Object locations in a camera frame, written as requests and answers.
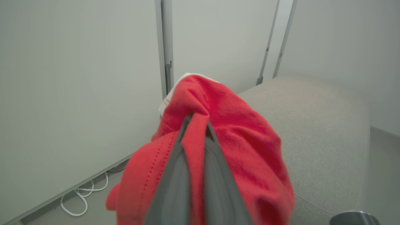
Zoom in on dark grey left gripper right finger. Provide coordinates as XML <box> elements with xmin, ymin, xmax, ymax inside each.
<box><xmin>203</xmin><ymin>121</ymin><xmax>254</xmax><ymax>225</ymax></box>

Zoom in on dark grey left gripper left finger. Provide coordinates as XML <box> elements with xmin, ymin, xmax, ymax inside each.
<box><xmin>142</xmin><ymin>114</ymin><xmax>192</xmax><ymax>225</ymax></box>

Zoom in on red and white garment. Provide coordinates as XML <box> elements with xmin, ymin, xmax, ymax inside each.
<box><xmin>105</xmin><ymin>73</ymin><xmax>295</xmax><ymax>225</ymax></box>

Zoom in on grey fabric sofa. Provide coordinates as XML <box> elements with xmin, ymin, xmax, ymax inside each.
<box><xmin>237</xmin><ymin>74</ymin><xmax>372</xmax><ymax>225</ymax></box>

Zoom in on shiny grey metal cylinder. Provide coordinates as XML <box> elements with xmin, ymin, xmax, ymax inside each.
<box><xmin>329</xmin><ymin>211</ymin><xmax>381</xmax><ymax>225</ymax></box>

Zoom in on white cable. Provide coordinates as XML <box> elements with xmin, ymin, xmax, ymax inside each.
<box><xmin>60</xmin><ymin>171</ymin><xmax>109</xmax><ymax>217</ymax></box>

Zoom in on grey partition base rail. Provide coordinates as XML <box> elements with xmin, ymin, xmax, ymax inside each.
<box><xmin>0</xmin><ymin>152</ymin><xmax>135</xmax><ymax>225</ymax></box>

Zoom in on grey metal partition post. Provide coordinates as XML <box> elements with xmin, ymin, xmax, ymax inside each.
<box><xmin>272</xmin><ymin>0</ymin><xmax>298</xmax><ymax>79</ymax></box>
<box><xmin>256</xmin><ymin>0</ymin><xmax>280</xmax><ymax>86</ymax></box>
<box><xmin>154</xmin><ymin>0</ymin><xmax>174</xmax><ymax>100</ymax></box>

